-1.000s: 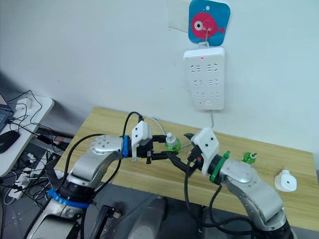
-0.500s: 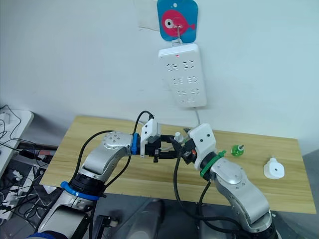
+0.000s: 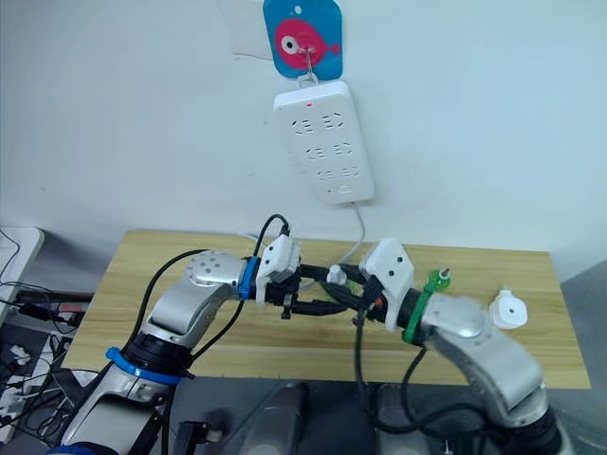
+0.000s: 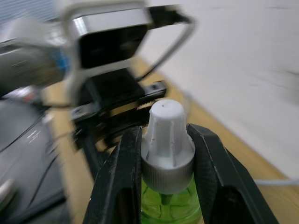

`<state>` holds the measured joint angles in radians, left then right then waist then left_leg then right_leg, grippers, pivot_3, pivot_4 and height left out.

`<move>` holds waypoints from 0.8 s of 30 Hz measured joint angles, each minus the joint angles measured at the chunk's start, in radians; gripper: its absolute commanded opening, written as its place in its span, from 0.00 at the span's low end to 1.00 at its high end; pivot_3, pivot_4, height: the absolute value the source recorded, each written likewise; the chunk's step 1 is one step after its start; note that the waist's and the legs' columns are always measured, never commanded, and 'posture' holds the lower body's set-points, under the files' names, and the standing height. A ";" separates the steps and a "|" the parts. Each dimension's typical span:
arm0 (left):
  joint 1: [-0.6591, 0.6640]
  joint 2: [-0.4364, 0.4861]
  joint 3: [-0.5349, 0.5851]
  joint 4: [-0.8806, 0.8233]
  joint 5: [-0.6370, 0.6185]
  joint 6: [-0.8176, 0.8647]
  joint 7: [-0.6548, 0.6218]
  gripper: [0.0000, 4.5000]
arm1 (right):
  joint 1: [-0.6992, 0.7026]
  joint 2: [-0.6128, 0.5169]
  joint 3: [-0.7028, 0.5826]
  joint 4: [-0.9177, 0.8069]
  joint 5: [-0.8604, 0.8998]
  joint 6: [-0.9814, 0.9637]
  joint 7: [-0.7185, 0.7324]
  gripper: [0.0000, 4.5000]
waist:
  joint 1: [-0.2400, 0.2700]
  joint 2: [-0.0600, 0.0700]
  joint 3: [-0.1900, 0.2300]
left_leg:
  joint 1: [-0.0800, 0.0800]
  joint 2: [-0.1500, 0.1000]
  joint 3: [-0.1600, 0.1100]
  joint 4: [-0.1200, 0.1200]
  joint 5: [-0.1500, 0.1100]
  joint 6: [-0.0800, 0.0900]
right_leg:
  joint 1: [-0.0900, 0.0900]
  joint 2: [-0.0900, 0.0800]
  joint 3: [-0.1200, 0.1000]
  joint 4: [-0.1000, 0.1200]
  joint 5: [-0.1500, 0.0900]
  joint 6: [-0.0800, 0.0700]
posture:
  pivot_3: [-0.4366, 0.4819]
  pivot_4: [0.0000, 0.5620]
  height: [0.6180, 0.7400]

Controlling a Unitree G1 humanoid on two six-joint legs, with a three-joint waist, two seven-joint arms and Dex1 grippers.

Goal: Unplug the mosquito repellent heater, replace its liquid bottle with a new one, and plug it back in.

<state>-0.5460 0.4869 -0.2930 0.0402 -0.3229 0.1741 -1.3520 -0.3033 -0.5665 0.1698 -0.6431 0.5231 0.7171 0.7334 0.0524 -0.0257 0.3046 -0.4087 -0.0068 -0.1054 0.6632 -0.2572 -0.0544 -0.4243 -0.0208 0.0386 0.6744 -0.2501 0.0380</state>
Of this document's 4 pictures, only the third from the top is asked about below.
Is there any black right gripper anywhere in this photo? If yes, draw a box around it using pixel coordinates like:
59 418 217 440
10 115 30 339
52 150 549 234
325 263 393 328

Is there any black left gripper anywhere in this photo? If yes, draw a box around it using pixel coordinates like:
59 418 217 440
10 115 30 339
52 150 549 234
263 263 350 321

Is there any green liquid bottle white cap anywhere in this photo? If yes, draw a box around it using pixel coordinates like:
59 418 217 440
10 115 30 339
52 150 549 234
326 264 364 293

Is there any white mosquito repellent heater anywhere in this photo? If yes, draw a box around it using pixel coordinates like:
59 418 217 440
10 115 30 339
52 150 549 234
489 284 530 331

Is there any white power strip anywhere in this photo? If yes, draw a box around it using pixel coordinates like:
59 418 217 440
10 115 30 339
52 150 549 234
273 81 376 206

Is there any black floor power strip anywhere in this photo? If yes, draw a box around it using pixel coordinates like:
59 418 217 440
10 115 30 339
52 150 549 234
16 300 95 324

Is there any white desk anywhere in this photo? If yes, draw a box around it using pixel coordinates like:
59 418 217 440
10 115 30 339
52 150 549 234
0 226 46 323

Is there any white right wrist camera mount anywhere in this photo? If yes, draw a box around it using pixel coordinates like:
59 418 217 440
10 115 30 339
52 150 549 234
359 236 416 333

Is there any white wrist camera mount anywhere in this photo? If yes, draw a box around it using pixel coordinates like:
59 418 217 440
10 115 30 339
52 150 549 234
253 235 304 304
359 236 416 333

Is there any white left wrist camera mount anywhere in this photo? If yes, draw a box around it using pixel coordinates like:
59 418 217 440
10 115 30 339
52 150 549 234
253 235 304 304

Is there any white power strip cable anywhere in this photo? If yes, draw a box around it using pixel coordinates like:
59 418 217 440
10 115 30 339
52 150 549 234
337 201 369 267

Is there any green cable strap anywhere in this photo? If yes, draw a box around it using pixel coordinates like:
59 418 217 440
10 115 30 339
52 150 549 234
401 277 435 346

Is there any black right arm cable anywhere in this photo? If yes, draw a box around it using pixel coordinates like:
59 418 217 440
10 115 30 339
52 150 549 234
353 302 489 435

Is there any metal wire hook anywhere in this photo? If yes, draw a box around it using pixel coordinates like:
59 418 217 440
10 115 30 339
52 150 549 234
296 31 321 90

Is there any blue fish wall hook pad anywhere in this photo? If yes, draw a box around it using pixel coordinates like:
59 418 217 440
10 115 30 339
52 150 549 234
262 0 344 80

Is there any black floor cable tangle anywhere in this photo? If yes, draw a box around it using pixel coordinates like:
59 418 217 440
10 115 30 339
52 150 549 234
0 264 91 445

